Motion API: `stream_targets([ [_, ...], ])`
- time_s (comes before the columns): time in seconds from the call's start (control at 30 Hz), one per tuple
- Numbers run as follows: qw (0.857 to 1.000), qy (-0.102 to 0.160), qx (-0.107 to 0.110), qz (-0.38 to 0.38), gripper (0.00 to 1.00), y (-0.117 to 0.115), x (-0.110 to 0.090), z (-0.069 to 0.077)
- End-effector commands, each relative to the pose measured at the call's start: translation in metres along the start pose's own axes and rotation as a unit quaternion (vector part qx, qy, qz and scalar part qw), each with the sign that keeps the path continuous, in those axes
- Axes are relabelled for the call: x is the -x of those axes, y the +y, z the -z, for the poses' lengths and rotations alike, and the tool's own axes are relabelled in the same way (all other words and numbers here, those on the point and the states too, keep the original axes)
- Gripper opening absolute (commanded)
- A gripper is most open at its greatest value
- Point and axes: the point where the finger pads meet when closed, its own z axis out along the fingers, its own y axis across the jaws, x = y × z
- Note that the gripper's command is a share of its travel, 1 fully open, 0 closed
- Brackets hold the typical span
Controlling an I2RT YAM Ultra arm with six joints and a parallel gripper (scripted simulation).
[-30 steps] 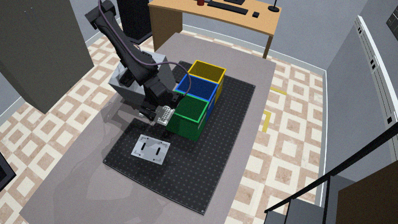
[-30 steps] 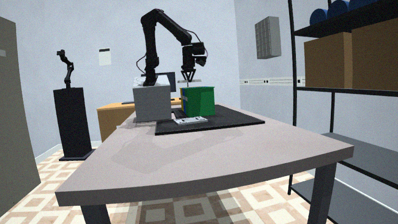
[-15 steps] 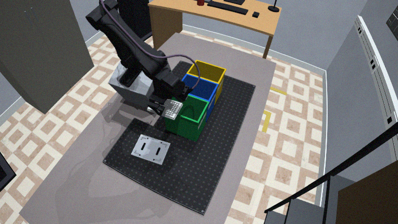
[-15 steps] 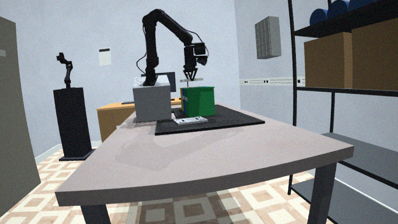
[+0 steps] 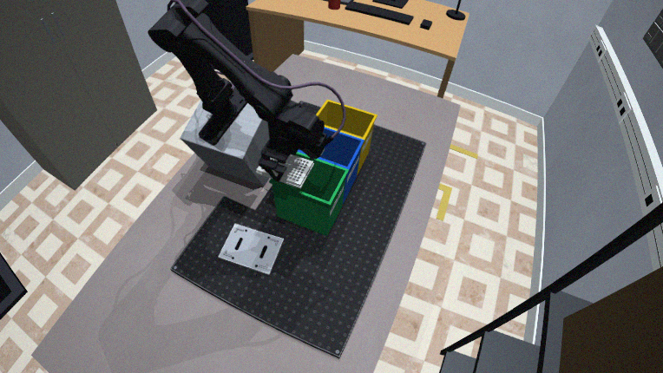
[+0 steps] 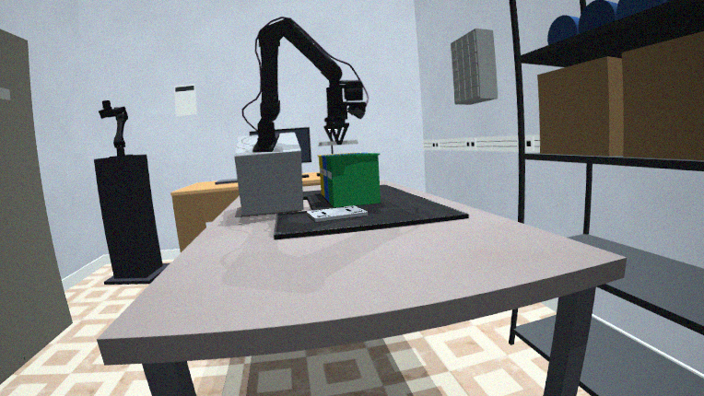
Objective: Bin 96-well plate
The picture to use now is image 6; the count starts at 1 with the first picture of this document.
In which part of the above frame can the blue bin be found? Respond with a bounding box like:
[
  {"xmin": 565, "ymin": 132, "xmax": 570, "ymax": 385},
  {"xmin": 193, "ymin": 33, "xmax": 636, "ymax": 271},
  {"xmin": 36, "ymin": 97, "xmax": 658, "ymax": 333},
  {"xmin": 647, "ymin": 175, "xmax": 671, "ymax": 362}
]
[{"xmin": 321, "ymin": 156, "xmax": 329, "ymax": 202}]

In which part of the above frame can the green open-top bin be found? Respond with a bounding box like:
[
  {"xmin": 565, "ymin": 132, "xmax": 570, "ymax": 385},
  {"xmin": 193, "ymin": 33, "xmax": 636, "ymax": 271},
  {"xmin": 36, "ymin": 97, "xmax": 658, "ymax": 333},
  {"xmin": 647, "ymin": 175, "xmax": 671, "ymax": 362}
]
[{"xmin": 326, "ymin": 153, "xmax": 381, "ymax": 207}]

